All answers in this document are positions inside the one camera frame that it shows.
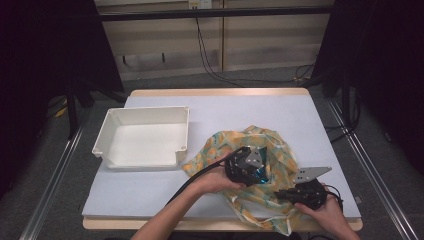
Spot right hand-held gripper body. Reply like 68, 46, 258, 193
289, 166, 333, 211

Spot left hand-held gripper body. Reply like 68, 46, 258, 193
223, 145, 270, 187

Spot blue shiny item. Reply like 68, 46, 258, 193
253, 146, 270, 185

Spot orange and teal patterned bag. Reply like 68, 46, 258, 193
181, 125, 303, 237

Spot person's right hand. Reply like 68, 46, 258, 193
294, 193, 345, 232

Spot person's left hand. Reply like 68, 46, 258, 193
198, 162, 248, 196

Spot white table mat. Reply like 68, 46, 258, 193
82, 94, 362, 220

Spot wooden table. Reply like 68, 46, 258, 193
82, 87, 364, 232

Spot white plastic tray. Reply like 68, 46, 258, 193
91, 105, 190, 172

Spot black curtain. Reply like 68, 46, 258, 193
311, 0, 424, 176
0, 0, 125, 199

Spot black horizontal bar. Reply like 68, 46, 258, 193
99, 5, 334, 22

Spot black stand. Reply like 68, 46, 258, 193
64, 84, 98, 140

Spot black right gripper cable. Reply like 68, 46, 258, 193
320, 184, 345, 212

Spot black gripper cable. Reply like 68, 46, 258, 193
320, 184, 345, 212
165, 145, 248, 206

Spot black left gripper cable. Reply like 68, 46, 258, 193
165, 145, 248, 206

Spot metal floor rail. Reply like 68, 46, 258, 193
19, 121, 86, 240
325, 99, 422, 240

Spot black floor cables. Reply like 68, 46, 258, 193
323, 94, 363, 144

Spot black wall cable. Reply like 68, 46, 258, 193
194, 17, 316, 88

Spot white wall outlet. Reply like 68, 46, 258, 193
187, 0, 214, 10

